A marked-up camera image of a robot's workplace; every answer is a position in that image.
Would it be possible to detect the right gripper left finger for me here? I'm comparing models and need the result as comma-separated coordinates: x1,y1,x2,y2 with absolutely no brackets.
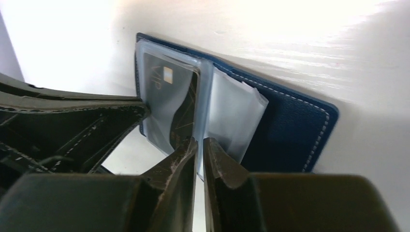
0,138,198,232

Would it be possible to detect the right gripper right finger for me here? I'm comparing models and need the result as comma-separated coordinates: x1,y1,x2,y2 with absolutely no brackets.
203,138,399,232

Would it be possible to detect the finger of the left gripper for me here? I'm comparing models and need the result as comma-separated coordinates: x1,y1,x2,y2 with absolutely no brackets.
0,74,150,192

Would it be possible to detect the blue leather card holder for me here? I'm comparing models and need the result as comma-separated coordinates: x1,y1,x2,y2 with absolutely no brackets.
136,32,339,173

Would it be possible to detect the black VIP credit card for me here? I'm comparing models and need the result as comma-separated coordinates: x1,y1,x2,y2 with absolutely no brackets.
140,53,200,154

